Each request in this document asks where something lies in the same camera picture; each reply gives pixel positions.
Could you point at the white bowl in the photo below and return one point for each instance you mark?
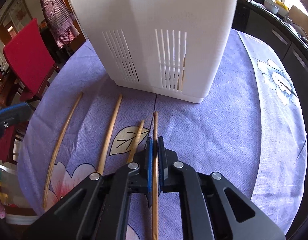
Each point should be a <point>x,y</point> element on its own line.
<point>271,7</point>

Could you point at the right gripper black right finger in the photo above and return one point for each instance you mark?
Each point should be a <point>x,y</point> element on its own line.
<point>211,207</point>

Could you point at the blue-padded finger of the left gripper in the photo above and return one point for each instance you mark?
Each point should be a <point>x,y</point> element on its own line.
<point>19,109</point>

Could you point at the purple floral tablecloth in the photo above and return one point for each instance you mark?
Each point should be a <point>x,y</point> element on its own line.
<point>250,128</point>

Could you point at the dark-tipped bamboo chopstick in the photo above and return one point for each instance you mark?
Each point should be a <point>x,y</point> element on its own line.
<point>155,186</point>

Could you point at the wooden cutting board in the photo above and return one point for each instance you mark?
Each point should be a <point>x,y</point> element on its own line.
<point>298,17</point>

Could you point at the dark counter cabinets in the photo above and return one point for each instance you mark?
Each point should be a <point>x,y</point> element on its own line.
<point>258,22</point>

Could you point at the white plastic utensil holder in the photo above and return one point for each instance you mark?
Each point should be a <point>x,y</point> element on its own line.
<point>168,47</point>

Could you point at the red-covered wooden chair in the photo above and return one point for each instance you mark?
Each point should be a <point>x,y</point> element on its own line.
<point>30,60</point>

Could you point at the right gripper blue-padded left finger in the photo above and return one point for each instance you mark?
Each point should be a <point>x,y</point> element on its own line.
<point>98,207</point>

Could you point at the purple checkered apron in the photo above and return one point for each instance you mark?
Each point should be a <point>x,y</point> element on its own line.
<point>60,20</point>

